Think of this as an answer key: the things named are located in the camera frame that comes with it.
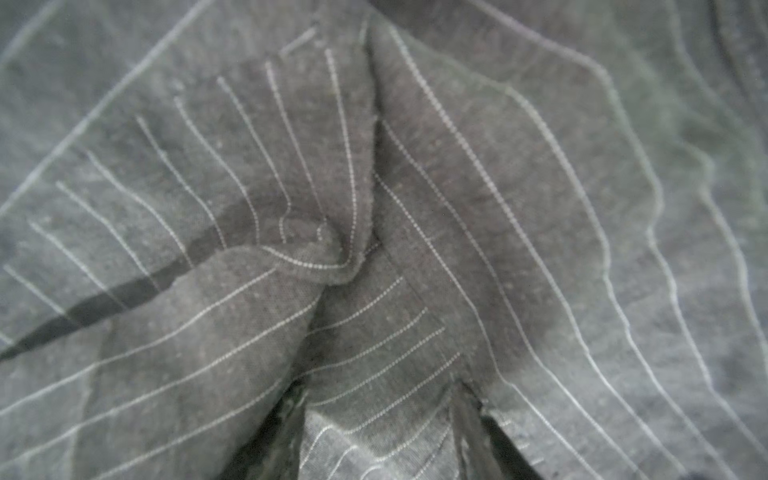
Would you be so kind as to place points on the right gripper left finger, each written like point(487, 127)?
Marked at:
point(274, 451)

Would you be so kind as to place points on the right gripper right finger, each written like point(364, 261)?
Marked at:
point(483, 450)

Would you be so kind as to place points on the dark grey striped shirt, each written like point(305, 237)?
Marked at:
point(562, 204)

